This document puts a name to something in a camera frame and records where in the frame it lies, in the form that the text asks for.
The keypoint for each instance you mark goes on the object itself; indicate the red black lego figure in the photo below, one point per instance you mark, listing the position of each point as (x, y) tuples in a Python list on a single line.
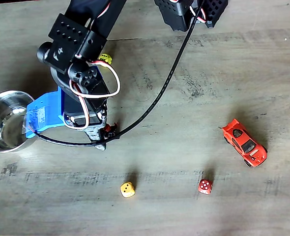
[(108, 129)]

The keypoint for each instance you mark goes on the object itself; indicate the steel bowl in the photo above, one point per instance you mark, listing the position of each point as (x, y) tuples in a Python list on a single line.
[(5, 118)]

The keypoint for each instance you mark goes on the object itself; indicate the lime yellow die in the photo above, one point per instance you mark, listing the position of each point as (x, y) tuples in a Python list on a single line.
[(106, 58)]

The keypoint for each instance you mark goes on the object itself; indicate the orange-yellow die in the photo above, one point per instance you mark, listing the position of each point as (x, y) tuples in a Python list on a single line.
[(127, 189)]

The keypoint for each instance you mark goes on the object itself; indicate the red die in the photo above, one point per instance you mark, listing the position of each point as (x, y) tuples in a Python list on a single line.
[(205, 186)]

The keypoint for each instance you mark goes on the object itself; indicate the red toy car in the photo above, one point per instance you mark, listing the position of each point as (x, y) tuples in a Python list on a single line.
[(243, 145)]

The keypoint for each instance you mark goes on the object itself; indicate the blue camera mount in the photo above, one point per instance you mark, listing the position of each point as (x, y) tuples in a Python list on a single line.
[(44, 113)]

